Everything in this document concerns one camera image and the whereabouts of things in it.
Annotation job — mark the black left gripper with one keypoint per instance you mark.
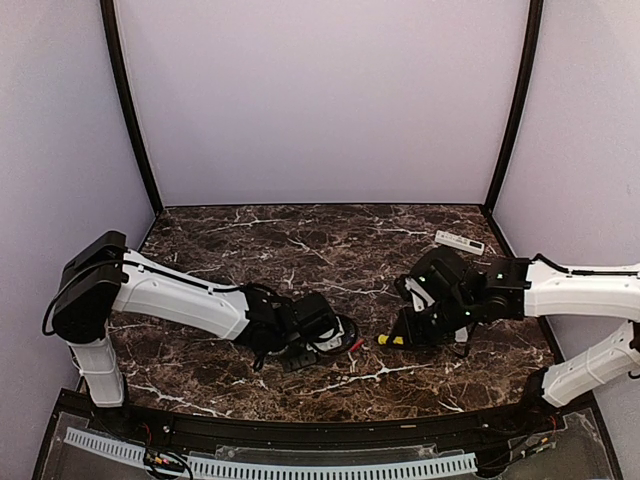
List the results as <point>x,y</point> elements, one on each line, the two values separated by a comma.
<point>291,363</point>

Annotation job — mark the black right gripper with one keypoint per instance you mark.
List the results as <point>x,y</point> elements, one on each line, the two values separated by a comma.
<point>411,334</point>

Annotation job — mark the yellow handle screwdriver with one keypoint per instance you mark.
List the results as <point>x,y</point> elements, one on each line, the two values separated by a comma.
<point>391,341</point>

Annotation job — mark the red battery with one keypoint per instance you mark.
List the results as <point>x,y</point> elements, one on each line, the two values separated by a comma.
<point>357,345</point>

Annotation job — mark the white remote control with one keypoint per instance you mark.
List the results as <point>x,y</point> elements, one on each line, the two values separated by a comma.
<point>459,242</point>

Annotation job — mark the grey battery cover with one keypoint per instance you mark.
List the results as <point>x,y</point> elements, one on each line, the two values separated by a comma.
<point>461,335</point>

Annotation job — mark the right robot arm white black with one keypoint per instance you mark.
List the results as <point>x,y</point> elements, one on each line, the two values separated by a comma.
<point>445,293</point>

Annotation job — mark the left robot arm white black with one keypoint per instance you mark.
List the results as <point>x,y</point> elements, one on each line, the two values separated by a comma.
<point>108,277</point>

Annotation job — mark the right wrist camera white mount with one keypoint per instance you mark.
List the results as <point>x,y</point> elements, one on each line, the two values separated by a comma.
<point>410,291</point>

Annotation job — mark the white slotted cable duct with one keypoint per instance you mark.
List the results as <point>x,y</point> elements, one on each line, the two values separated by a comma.
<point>248,463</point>

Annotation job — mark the right black frame post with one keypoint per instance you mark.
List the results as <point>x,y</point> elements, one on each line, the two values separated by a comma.
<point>525,70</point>

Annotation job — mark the black frame post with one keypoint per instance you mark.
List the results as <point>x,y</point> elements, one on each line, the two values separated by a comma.
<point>126,101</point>
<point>525,70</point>

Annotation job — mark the left black frame post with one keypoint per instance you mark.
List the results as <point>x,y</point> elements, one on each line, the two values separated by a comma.
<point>126,101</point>

